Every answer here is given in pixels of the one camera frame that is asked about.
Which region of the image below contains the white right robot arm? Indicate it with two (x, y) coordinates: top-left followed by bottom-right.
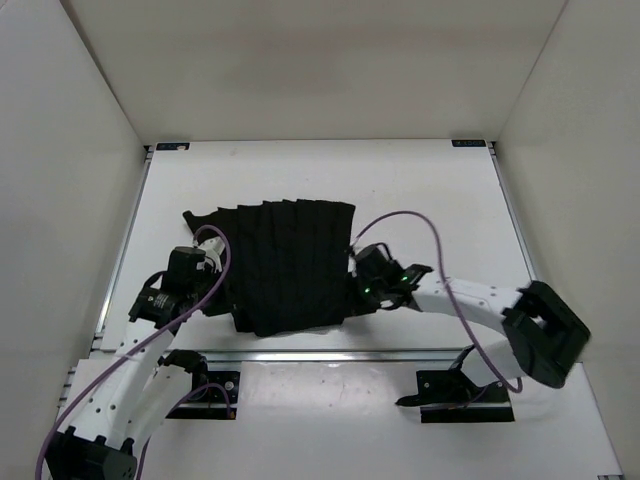
(352, 243), (591, 401)

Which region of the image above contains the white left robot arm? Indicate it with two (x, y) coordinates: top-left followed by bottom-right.
(35, 237), (231, 479)

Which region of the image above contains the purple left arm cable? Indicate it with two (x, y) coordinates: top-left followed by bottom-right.
(37, 225), (234, 476)

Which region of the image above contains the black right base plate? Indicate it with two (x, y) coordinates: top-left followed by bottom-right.
(395, 346), (515, 424)

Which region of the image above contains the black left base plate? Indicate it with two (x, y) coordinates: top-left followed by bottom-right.
(158, 350), (241, 421)

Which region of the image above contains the black pleated skirt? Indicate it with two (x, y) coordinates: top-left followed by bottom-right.
(183, 199), (355, 337)

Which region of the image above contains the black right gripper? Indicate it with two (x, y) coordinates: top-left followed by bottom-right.
(342, 269), (388, 317)

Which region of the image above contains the left corner marker sticker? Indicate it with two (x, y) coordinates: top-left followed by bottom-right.
(155, 142), (190, 151)

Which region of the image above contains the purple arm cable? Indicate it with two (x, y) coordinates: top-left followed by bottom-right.
(352, 211), (524, 394)
(37, 225), (234, 476)

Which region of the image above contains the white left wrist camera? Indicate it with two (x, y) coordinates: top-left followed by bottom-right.
(194, 236), (225, 272)

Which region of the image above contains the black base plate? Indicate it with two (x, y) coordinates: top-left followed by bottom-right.
(395, 346), (515, 424)
(158, 350), (241, 421)

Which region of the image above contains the aluminium table edge rail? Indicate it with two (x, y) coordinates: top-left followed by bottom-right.
(201, 349), (461, 363)

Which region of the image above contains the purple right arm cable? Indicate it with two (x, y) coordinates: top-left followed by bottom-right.
(352, 211), (524, 394)

